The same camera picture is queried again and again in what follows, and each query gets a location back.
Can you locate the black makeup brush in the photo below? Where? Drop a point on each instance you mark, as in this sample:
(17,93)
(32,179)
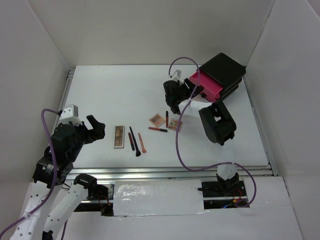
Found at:
(137,151)

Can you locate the clear nine-pan eyeshadow palette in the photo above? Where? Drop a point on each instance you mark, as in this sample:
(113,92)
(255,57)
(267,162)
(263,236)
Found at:
(175,125)

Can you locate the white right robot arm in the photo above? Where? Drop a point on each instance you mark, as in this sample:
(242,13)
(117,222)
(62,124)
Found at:
(217,122)

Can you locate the white taped cover panel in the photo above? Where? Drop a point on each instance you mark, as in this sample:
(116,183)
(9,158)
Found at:
(158,198)

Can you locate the orange lip gloss tube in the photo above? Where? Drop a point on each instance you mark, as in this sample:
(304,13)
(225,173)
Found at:
(158,129)

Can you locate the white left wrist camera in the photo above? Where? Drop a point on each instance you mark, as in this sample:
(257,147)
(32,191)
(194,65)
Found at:
(70,115)

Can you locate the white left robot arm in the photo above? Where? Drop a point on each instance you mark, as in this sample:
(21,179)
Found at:
(40,220)

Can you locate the red slim lip liner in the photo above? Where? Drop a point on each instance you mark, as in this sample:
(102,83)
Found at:
(131,141)

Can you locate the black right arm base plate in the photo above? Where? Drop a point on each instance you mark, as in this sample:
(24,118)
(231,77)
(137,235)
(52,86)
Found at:
(213,189)

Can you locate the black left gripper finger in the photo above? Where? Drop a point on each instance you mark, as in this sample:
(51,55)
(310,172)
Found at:
(96,125)
(94,135)

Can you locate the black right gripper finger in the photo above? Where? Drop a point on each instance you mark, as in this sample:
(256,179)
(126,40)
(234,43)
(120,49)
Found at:
(194,91)
(189,84)

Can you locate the pink top drawer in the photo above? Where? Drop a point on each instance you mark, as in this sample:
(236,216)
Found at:
(211,88)

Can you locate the pink makeup brush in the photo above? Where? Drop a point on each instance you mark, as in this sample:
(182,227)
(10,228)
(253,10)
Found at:
(142,144)

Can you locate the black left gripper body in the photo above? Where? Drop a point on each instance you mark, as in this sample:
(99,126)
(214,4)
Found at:
(82,131)

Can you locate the long silver eyeshadow palette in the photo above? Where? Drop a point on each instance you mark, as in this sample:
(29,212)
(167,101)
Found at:
(118,142)

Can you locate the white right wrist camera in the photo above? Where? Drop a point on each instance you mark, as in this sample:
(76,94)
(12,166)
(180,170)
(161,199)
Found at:
(176,76)

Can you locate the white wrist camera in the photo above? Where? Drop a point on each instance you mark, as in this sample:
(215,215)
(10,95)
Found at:
(176,76)
(70,115)

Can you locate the square brown eyeshadow palette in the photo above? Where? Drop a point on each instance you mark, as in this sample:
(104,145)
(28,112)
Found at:
(157,120)

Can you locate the black drawer organizer cabinet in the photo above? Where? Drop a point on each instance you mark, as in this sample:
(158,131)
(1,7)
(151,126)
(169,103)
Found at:
(226,71)

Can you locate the dark red lip gloss tube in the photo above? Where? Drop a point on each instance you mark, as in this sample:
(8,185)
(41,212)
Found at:
(167,119)

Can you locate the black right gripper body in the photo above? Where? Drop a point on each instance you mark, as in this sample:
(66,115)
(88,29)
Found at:
(185,91)

